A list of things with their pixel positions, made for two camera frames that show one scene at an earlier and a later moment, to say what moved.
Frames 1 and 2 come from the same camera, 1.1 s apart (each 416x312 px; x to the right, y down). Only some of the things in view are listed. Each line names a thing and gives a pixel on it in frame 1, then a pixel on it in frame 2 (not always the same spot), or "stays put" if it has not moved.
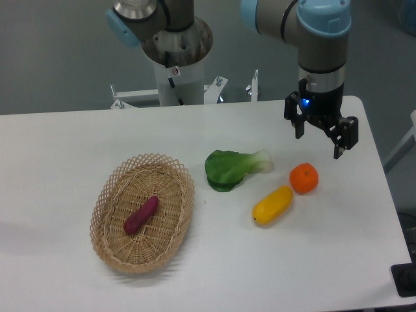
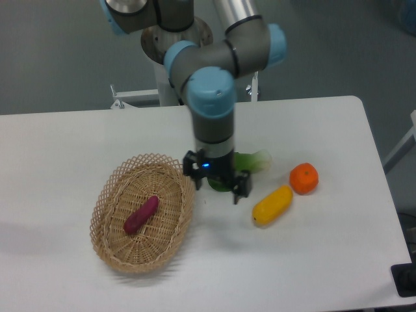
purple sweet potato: (141, 215) stays put
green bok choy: (225, 169) stays put
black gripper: (322, 108) to (218, 167)
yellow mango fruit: (272, 205) stays put
